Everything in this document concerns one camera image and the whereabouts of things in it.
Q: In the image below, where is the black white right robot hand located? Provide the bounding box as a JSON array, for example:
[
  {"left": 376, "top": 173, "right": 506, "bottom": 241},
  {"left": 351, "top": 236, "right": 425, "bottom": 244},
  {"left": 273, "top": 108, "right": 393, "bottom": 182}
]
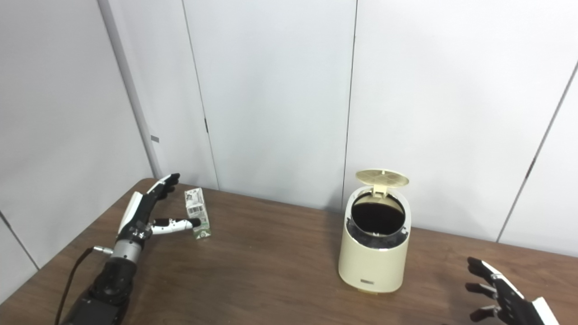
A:
[{"left": 465, "top": 257, "right": 560, "bottom": 325}]

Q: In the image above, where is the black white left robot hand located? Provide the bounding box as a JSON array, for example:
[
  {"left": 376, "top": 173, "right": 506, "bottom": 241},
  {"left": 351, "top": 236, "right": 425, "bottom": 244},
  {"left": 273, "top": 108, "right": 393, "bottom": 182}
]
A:
[{"left": 118, "top": 173, "right": 201, "bottom": 246}]

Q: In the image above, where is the white green milk carton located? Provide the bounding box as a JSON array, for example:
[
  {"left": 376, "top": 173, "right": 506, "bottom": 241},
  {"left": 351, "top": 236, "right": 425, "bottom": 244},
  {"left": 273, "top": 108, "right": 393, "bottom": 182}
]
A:
[{"left": 184, "top": 188, "right": 212, "bottom": 240}]

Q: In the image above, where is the cream-colored lidded bin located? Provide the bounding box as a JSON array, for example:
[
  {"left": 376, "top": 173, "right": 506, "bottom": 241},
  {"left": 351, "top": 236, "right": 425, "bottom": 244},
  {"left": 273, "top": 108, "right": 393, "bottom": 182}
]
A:
[{"left": 338, "top": 169, "right": 412, "bottom": 295}]

